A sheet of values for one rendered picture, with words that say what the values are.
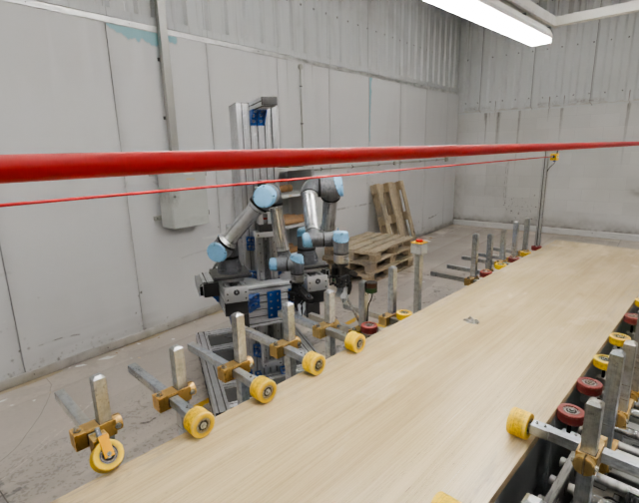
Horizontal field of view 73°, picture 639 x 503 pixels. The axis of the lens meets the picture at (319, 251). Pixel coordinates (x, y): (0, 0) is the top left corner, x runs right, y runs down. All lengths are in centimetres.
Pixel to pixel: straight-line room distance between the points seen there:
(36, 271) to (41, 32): 180
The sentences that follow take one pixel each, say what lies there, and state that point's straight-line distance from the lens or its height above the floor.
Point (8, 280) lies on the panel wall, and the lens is 399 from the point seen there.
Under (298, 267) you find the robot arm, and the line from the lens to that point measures 237.
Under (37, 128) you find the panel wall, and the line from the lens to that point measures 399.
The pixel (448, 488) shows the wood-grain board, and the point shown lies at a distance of 129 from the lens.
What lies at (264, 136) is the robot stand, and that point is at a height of 183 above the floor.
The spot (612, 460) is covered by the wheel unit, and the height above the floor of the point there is 95.
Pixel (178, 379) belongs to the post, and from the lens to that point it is 157.
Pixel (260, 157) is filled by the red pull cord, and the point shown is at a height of 175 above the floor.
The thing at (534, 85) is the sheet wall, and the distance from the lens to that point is 981.
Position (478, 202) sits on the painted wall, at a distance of 1008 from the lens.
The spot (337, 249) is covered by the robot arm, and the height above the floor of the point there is 128.
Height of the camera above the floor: 175
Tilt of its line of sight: 13 degrees down
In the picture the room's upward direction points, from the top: 1 degrees counter-clockwise
